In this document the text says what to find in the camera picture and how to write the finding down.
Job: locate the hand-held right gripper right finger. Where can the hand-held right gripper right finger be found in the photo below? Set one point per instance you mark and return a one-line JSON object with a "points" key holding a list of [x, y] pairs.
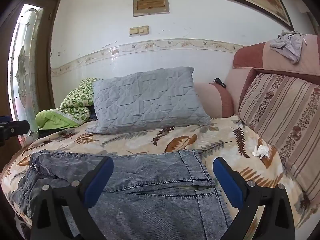
{"points": [[228, 182]]}

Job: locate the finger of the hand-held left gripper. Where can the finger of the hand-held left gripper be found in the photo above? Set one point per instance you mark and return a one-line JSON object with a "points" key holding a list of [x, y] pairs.
{"points": [[15, 128]]}

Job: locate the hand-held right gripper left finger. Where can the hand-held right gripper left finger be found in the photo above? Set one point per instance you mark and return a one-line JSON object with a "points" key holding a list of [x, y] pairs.
{"points": [[100, 180]]}

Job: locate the blue denim pants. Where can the blue denim pants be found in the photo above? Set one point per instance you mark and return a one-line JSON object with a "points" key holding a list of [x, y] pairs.
{"points": [[150, 175]]}

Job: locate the white crumpled tissue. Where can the white crumpled tissue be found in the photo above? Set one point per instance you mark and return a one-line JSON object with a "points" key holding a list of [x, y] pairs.
{"points": [[260, 151]]}

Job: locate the leaf print blanket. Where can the leaf print blanket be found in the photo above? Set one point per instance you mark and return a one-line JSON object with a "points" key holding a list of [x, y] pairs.
{"points": [[220, 135]]}

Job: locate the stained glass door pane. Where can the stained glass door pane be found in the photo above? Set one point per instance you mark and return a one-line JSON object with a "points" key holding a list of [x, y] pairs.
{"points": [[23, 67]]}

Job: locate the green patterned quilt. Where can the green patterned quilt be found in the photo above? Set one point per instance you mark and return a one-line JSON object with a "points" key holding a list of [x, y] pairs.
{"points": [[75, 97]]}

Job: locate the brown wooden door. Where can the brown wooden door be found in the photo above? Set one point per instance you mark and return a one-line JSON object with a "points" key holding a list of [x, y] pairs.
{"points": [[46, 55]]}

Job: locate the pink sofa armrest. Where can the pink sofa armrest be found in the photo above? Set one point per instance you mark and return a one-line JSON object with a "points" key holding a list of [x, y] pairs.
{"points": [[215, 100]]}

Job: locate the striped floral cushion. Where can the striped floral cushion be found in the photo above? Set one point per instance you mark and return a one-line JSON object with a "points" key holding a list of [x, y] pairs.
{"points": [[282, 110]]}

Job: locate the grey quilted pillow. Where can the grey quilted pillow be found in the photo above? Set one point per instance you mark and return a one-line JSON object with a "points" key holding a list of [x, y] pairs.
{"points": [[147, 100]]}

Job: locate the small black object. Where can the small black object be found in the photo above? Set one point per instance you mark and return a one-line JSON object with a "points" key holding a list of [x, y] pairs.
{"points": [[220, 82]]}

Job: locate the pink sofa backrest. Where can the pink sofa backrest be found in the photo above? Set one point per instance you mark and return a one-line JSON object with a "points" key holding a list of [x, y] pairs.
{"points": [[275, 55]]}

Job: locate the grey crumpled cloth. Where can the grey crumpled cloth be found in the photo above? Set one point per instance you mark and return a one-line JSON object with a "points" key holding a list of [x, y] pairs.
{"points": [[290, 45]]}

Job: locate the beige wall switch plate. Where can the beige wall switch plate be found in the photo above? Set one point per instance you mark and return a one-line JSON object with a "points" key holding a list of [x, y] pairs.
{"points": [[139, 30]]}

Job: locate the framed wall plaque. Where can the framed wall plaque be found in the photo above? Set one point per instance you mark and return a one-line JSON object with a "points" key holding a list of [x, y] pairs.
{"points": [[151, 3]]}

